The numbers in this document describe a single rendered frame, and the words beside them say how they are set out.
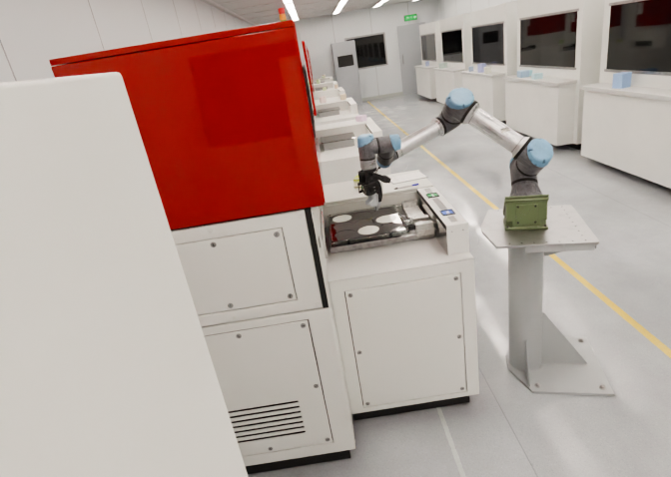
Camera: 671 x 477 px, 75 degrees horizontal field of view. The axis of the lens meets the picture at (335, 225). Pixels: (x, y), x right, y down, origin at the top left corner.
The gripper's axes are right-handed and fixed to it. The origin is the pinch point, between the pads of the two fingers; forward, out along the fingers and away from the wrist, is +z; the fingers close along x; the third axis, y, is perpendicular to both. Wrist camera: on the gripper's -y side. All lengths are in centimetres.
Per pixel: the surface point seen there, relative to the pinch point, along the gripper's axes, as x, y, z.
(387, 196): -19.7, -21.5, 4.6
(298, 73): 34, 48, -67
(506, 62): -360, -557, -8
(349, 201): -29.8, -3.4, 3.9
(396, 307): 29.1, 16.9, 35.2
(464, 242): 40.0, -14.8, 12.3
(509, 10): -357, -561, -88
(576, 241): 68, -51, 17
